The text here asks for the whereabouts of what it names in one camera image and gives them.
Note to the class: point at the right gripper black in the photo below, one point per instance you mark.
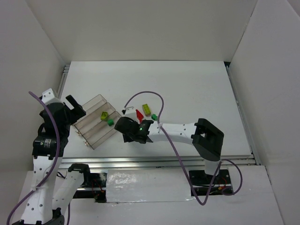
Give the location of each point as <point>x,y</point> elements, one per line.
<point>125,135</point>

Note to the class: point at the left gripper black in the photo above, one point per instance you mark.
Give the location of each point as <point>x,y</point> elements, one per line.
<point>75,110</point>

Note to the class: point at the green lego brick with print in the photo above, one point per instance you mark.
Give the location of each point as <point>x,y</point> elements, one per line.
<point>110,122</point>

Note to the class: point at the lime small lego brick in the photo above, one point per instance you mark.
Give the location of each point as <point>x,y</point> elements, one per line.
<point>104,116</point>

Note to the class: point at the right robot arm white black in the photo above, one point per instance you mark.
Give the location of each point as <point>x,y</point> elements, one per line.
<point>206,138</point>

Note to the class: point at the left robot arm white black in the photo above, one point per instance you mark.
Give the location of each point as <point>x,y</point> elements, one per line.
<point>44,205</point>

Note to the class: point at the red curved lego brick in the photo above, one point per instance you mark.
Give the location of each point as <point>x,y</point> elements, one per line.
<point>139,116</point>

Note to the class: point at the lime yellow long lego brick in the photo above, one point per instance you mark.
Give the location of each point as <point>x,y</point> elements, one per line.
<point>146,110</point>

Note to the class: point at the green hollow lego brick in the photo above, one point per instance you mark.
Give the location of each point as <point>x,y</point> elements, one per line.
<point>154,117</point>

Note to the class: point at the clear bin near compartment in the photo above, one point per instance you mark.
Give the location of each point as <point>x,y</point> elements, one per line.
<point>101,132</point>

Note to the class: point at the white tape cover panel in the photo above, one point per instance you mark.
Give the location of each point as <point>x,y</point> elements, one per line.
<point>150,185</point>

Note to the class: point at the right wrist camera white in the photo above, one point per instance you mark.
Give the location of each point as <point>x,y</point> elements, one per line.
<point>129,112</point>

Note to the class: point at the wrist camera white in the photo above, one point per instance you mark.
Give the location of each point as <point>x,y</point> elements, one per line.
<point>50,96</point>
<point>129,112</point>

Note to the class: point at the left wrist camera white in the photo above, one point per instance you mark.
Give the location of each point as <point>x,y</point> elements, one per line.
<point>50,96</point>

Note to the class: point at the aluminium rail frame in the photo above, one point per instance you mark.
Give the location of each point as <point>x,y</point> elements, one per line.
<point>185,90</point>

